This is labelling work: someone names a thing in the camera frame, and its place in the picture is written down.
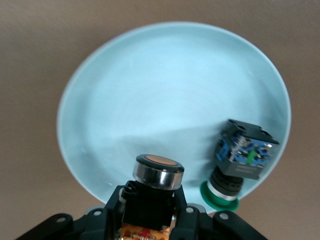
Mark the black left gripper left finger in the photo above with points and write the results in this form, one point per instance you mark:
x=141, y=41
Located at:
x=100, y=225

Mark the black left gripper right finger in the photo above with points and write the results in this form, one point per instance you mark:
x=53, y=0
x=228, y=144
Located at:
x=195, y=225

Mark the orange push button switch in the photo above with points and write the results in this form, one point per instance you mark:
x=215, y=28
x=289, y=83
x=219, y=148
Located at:
x=155, y=175

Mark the round light blue plate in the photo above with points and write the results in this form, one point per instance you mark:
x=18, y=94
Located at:
x=162, y=87

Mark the green blue push button switch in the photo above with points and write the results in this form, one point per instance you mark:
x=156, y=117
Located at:
x=245, y=155

